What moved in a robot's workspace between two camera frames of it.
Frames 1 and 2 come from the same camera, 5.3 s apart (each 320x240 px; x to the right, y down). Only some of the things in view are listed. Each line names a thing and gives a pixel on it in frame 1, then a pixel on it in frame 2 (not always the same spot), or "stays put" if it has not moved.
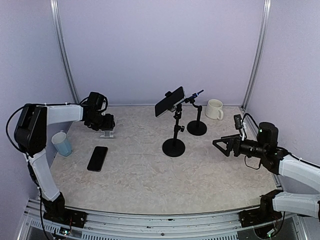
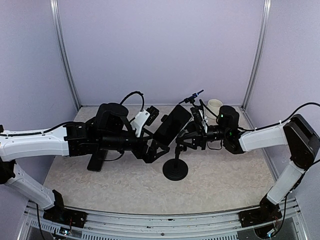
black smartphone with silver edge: x=166 y=103 → x=172 y=125
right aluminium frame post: x=266 y=17 stays put
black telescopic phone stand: x=175 y=147 → x=175 y=169
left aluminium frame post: x=58 y=22 stays put
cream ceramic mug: x=213 y=110 stays put
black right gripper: x=224 y=139 → x=199 y=139
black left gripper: x=109 y=123 → x=149 y=157
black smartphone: x=97 y=158 stays put
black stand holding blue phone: x=198 y=127 → x=194 y=110
